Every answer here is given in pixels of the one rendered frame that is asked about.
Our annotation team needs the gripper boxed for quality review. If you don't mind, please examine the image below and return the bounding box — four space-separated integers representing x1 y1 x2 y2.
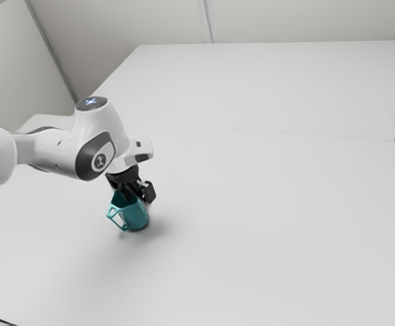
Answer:
105 164 157 205

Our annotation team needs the teal faceted mug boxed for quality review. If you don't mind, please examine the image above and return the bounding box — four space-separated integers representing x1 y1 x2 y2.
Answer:
106 189 150 233

